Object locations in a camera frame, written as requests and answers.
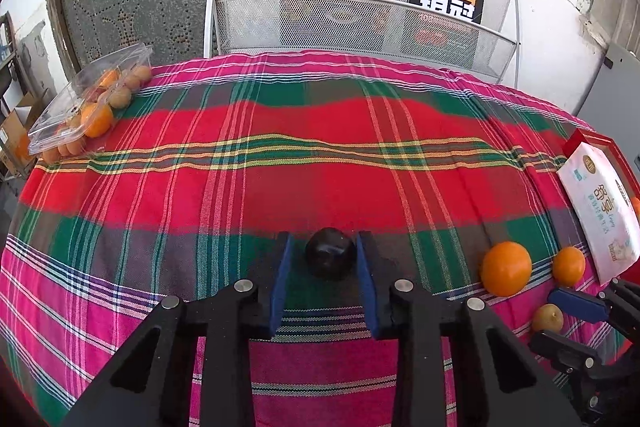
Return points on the cardboard box on floor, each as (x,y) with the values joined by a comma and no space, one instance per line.
(14,133)

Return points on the small orange middle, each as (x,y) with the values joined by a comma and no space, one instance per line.
(568,266)

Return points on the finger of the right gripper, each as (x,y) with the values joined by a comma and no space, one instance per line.
(569,355)
(618,305)

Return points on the small orange right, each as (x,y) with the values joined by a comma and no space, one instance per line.
(506,269)

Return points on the grey cabinet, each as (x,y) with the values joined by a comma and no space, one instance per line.
(612,106)

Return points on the small orange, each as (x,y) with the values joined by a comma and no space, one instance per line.
(506,269)
(568,266)

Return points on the red cardboard tray box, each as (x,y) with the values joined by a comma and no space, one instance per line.
(615,161)

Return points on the plaid tablecloth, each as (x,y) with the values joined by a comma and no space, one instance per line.
(214,158)

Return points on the dark purple plum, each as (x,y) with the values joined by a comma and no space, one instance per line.
(330,254)

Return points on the red black book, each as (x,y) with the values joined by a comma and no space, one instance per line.
(442,31)

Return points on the large orange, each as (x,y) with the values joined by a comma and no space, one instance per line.
(635,202)

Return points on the white pink tissue pack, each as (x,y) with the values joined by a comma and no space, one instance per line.
(605,216)

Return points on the clear plastic fruit container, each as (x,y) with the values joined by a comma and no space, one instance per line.
(78,121)

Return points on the white metal mesh rack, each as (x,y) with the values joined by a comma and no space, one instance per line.
(366,27)

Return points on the orange in plastic container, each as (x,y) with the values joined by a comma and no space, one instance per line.
(96,119)

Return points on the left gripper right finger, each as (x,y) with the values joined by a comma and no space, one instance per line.
(497,381)

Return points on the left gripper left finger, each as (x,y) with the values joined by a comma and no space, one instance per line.
(148,381)

